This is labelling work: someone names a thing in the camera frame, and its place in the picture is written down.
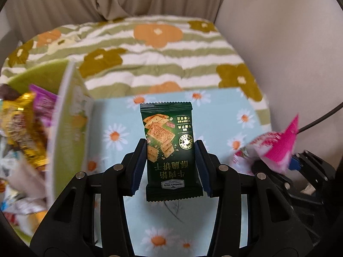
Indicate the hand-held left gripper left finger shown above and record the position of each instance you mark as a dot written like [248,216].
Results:
[139,163]

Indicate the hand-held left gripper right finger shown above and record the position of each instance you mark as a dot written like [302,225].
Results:
[202,166]

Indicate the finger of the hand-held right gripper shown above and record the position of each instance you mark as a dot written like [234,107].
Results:
[294,163]
[276,178]

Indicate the pink and white snack packet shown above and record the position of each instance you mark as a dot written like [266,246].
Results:
[278,147]

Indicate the dark green cracker packet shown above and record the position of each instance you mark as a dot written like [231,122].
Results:
[171,139]

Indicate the cardboard box with green inside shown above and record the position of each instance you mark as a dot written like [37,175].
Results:
[69,128]

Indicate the light blue daisy tablecloth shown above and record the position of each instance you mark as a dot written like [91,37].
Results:
[120,117]

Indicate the green striped floral blanket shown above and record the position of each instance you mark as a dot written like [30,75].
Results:
[160,59]

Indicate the purple snack packet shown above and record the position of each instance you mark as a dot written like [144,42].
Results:
[44,101]

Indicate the gold snack packet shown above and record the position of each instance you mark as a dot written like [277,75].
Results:
[24,128]

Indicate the white snack wrapper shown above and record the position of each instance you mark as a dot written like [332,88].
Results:
[21,190]

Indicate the brown snack packet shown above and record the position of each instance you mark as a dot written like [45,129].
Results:
[9,92]

